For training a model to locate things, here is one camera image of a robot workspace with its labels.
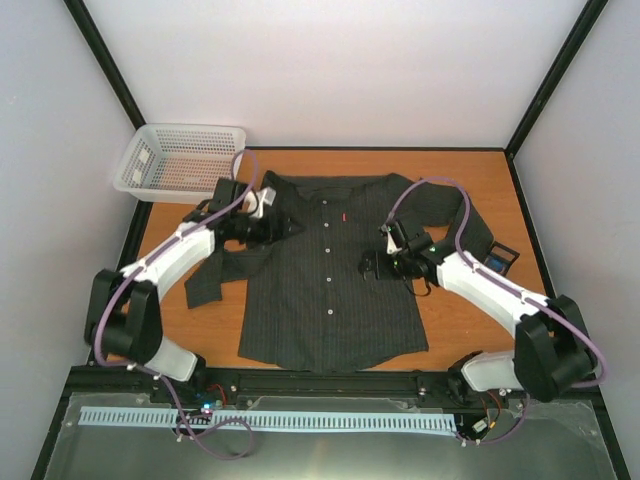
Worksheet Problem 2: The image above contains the black left frame post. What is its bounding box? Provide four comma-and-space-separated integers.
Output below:
63, 0, 146, 129

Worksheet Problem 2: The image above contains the white perforated plastic basket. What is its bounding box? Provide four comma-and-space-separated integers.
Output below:
112, 123, 246, 205

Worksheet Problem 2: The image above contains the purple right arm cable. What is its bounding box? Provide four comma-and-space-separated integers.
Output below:
387, 176, 609, 446

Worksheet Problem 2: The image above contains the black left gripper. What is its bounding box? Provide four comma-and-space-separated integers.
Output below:
232, 208, 305, 252

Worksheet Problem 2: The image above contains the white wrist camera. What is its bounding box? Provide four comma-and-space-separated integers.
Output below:
380, 219, 407, 256
246, 187, 277, 219

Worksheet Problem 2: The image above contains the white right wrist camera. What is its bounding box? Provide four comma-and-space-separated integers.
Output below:
380, 219, 407, 256

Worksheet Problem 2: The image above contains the black right frame post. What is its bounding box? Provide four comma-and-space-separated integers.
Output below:
504, 0, 610, 156

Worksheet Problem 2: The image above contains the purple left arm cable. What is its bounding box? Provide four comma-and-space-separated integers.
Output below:
93, 148, 261, 459

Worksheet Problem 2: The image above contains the small black square holder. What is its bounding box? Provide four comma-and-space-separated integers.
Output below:
484, 241, 520, 276

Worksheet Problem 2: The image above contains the light blue slotted cable duct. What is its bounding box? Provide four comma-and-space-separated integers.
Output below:
77, 406, 456, 436

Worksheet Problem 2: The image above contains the black frame post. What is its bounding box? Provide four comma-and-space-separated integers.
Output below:
504, 0, 610, 156
63, 0, 146, 129

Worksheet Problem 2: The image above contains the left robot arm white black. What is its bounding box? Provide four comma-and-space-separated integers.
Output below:
84, 179, 303, 403

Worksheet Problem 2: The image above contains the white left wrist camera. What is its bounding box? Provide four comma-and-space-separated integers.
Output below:
246, 187, 277, 219

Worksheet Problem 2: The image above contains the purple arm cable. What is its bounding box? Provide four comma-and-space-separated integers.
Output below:
387, 176, 609, 446
93, 148, 261, 459

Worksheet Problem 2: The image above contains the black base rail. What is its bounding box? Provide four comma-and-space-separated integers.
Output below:
63, 366, 470, 409

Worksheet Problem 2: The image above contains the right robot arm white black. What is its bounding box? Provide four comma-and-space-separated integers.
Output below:
359, 221, 599, 402

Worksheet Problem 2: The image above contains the dark grey pinstriped shirt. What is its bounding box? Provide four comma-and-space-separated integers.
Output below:
185, 171, 494, 373

